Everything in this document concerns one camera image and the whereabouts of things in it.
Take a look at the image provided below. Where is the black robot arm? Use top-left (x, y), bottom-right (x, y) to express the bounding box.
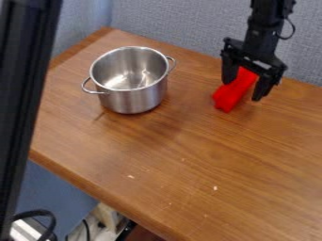
top-left (221, 0), bottom-right (295, 102)

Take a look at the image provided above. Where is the stainless steel pot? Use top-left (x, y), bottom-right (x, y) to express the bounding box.
top-left (80, 46), bottom-right (177, 114)

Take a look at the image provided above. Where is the white clutter under table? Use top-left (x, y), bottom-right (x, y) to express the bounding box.
top-left (64, 202), bottom-right (136, 241)

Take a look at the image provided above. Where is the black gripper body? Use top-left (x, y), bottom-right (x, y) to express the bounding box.
top-left (221, 25), bottom-right (287, 84)

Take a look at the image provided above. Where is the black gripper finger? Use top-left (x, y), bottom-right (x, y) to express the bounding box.
top-left (222, 56), bottom-right (239, 85)
top-left (251, 74), bottom-right (275, 102)

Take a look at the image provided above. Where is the red plastic block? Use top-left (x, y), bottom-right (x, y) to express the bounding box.
top-left (213, 67), bottom-right (258, 113)

